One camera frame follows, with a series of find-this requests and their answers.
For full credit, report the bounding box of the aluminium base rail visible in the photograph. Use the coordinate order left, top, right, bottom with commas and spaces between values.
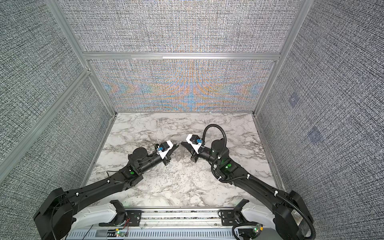
53, 206, 307, 240

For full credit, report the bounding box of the aluminium horizontal back bar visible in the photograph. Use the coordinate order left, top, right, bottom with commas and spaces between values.
83, 52, 281, 61

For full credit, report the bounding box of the aluminium corner post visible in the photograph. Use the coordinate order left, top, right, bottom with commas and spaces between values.
253, 0, 314, 117
46, 1, 117, 116

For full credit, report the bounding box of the silver keyring with rings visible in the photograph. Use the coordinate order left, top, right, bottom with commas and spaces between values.
175, 146, 184, 162

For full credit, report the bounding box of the aluminium corner post left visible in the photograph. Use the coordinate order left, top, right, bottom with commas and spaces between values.
46, 1, 117, 116

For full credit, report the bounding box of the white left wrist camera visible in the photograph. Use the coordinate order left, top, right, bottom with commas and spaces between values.
155, 141, 174, 160

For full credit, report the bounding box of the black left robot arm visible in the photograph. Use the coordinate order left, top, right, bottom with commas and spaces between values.
33, 141, 178, 240

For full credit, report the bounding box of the black corrugated cable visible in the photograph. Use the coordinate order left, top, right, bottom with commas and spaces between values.
202, 123, 226, 148

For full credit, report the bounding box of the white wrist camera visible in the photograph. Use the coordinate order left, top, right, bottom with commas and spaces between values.
155, 141, 174, 160
186, 134, 203, 154

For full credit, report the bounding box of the aluminium left wall bar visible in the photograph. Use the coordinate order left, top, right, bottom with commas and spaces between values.
1, 69, 90, 182

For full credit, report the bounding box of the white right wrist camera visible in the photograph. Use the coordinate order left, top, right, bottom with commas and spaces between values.
186, 134, 203, 154

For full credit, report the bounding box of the aluminium corner post right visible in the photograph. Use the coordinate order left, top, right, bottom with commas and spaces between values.
253, 0, 314, 117

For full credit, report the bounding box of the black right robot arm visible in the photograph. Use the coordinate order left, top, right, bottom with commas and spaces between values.
181, 139, 316, 240

